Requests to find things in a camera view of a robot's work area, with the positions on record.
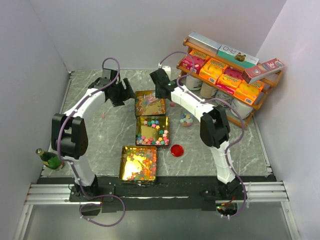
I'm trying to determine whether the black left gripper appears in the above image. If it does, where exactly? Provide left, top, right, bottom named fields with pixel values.
left=110, top=78, right=137, bottom=107

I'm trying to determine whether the gold tin of stick candies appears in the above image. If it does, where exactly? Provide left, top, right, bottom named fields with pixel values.
left=134, top=90, right=166, bottom=117

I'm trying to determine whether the clear glass jar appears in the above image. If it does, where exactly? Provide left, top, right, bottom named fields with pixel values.
left=180, top=112, right=194, bottom=127

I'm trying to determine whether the gold tin of star candies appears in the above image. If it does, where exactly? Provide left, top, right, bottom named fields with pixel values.
left=135, top=115, right=170, bottom=148

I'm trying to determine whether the red jar lid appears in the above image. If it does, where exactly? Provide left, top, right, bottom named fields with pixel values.
left=170, top=144, right=184, bottom=157

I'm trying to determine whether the gold tin of gummy candies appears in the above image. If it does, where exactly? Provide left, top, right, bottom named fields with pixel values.
left=118, top=145, right=157, bottom=184

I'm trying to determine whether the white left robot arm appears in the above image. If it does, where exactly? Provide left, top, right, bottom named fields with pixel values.
left=51, top=68, right=135, bottom=201

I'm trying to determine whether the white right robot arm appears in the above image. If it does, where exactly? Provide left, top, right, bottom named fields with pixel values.
left=150, top=68, right=247, bottom=200

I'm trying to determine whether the beige cup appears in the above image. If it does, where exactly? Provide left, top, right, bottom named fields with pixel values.
left=200, top=82, right=218, bottom=99

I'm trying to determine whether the monkey print cup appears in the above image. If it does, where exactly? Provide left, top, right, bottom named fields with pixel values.
left=215, top=90, right=234, bottom=108

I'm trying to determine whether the silver long box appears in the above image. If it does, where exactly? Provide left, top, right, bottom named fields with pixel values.
left=187, top=31, right=222, bottom=54

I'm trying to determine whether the pink orange sponge box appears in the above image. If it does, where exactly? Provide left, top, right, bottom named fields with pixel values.
left=215, top=66, right=244, bottom=95

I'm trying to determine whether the wooden two-tier shelf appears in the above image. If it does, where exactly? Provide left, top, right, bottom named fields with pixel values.
left=183, top=38, right=284, bottom=126

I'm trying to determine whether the white printed cup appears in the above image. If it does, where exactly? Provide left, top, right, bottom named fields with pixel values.
left=231, top=98, right=254, bottom=120

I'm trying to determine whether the teal cat box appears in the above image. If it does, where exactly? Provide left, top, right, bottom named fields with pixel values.
left=217, top=44, right=259, bottom=69

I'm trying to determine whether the orange yellow sponge box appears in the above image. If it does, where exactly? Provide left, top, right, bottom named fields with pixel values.
left=233, top=80, right=265, bottom=106

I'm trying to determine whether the red long box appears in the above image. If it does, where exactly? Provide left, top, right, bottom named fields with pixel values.
left=242, top=58, right=285, bottom=84

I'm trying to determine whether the green champagne bottle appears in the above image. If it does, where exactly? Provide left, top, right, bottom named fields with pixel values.
left=35, top=148, right=64, bottom=171

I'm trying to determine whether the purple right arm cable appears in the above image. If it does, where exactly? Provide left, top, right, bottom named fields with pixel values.
left=158, top=51, right=248, bottom=218

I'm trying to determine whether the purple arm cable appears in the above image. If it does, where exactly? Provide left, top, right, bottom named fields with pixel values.
left=56, top=57, right=121, bottom=201
left=158, top=51, right=248, bottom=218

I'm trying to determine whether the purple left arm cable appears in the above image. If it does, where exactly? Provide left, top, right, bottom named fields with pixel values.
left=56, top=57, right=121, bottom=201

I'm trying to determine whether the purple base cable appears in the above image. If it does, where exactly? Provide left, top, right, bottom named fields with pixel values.
left=79, top=194, right=126, bottom=228

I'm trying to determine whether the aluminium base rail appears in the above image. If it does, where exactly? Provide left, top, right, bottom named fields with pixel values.
left=23, top=181, right=76, bottom=206

